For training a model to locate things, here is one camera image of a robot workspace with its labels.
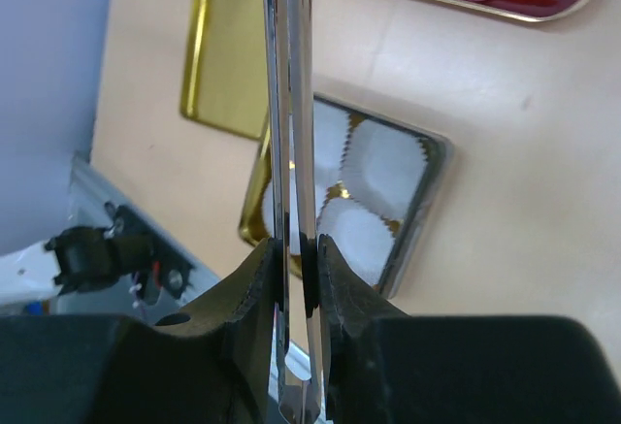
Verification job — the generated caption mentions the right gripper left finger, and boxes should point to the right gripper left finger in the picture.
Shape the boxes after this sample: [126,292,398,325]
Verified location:
[1,239,278,423]

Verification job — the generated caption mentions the white paper cup front right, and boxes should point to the white paper cup front right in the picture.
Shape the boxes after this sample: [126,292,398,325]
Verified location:
[318,198,394,285]

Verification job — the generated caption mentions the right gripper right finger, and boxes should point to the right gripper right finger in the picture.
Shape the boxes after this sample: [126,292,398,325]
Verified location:
[314,235,620,423]

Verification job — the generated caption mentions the white paper cup back left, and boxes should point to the white paper cup back left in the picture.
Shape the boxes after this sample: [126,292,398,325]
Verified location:
[313,100,350,187]

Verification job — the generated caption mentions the gold tin lid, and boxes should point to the gold tin lid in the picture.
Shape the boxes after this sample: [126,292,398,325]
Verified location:
[180,0,268,140]

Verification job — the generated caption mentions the metal tongs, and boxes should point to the metal tongs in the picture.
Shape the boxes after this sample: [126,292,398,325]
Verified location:
[264,0,323,423]

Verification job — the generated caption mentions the gold square cookie tin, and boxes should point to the gold square cookie tin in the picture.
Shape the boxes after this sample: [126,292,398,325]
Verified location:
[237,91,455,299]

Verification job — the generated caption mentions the white paper cup back right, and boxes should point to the white paper cup back right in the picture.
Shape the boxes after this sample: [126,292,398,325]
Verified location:
[342,119,427,220]

